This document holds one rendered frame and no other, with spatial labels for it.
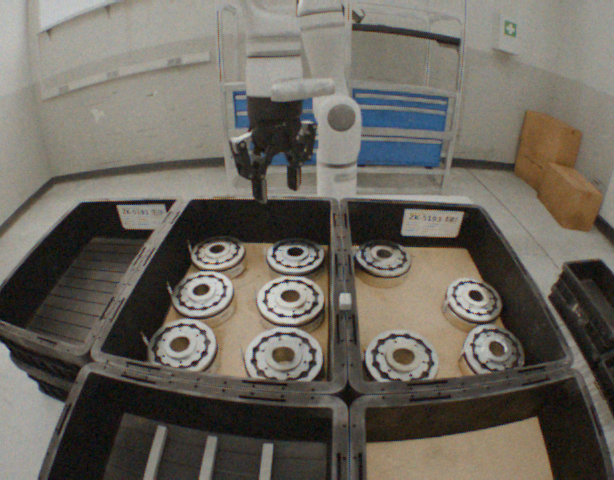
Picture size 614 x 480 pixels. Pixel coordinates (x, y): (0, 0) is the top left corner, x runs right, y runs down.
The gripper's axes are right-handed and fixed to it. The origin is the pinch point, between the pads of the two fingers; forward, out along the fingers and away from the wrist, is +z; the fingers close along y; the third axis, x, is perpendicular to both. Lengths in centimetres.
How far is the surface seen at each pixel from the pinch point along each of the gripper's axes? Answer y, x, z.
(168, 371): 25.9, 13.6, 7.5
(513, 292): -19.9, 34.3, 11.4
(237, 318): 11.7, 3.4, 17.4
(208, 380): 22.8, 17.1, 7.5
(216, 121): -113, -249, 52
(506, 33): -320, -58, -59
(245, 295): 7.8, -0.1, 17.4
